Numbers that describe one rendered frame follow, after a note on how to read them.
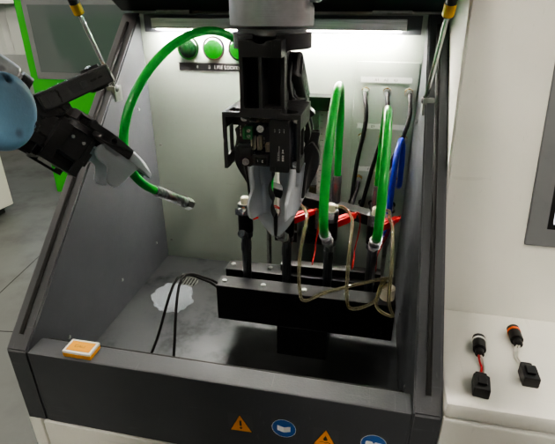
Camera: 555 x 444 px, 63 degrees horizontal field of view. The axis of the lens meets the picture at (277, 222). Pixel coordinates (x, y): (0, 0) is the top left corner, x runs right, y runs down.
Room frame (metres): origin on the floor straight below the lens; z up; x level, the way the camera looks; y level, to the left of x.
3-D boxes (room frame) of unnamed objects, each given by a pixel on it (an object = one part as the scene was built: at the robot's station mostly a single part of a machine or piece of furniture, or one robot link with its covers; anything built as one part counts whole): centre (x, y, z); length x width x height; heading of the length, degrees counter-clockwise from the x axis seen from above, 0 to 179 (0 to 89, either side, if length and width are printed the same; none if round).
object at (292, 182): (0.43, -0.01, 1.28); 0.06 x 0.03 x 0.09; 168
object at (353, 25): (1.03, 0.01, 1.43); 0.54 x 0.03 x 0.02; 78
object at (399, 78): (0.98, -0.23, 1.20); 0.13 x 0.03 x 0.31; 78
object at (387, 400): (0.53, 0.11, 0.87); 0.62 x 0.04 x 0.16; 78
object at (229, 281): (0.74, -0.06, 0.91); 0.34 x 0.10 x 0.15; 78
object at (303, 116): (0.43, 0.01, 1.39); 0.09 x 0.08 x 0.12; 168
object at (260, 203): (0.44, 0.02, 1.28); 0.06 x 0.03 x 0.09; 168
